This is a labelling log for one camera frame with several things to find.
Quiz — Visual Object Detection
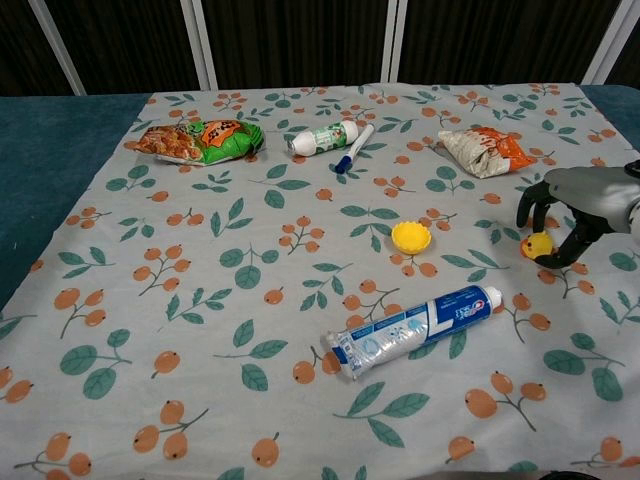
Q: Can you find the small white green tube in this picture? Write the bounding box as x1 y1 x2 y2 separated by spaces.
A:
285 119 360 159

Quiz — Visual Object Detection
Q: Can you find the small yellow orange object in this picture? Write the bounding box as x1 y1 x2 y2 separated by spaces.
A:
390 221 434 256

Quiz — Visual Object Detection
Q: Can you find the white marker blue cap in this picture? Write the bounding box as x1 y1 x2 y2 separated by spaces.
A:
334 123 376 175

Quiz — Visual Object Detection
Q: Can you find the blue white toothpaste tube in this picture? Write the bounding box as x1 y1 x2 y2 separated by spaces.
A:
319 283 505 382

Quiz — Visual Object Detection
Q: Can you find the small yellow rubber duck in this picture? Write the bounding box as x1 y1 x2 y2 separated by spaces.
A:
519 232 556 261

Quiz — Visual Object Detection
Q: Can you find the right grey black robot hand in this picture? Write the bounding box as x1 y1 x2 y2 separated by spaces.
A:
516 167 640 270

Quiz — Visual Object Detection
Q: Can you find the green orange snack bag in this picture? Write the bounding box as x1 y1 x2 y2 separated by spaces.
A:
135 118 265 166

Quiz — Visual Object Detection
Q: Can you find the floral white tablecloth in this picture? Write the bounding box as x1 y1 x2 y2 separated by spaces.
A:
0 82 640 480

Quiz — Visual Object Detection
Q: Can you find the white orange snack bag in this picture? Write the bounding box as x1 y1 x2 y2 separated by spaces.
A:
437 125 537 180

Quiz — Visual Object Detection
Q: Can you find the white partition frame post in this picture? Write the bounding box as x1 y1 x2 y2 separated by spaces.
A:
29 0 87 96
384 0 407 85
579 0 627 86
182 0 219 92

